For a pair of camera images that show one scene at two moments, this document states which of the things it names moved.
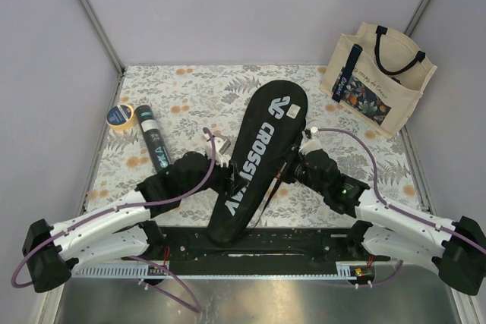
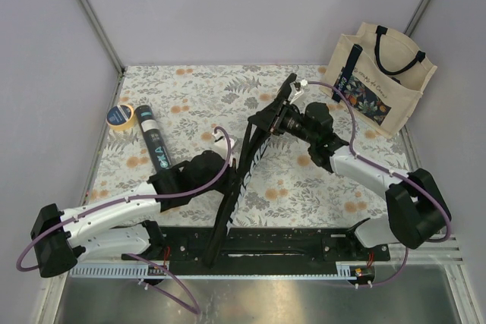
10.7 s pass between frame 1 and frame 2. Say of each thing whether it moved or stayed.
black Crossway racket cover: moved
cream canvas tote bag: stayed
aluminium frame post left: stayed
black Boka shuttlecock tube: stayed
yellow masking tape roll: stayed
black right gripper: moved
